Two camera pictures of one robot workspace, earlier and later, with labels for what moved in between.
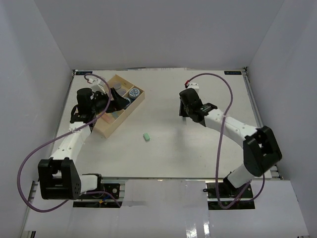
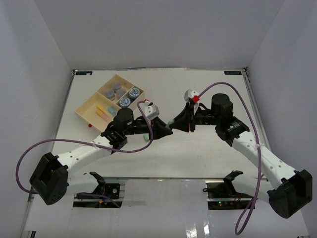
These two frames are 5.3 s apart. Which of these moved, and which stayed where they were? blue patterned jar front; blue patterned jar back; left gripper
Moved: left gripper
Stayed: blue patterned jar back; blue patterned jar front
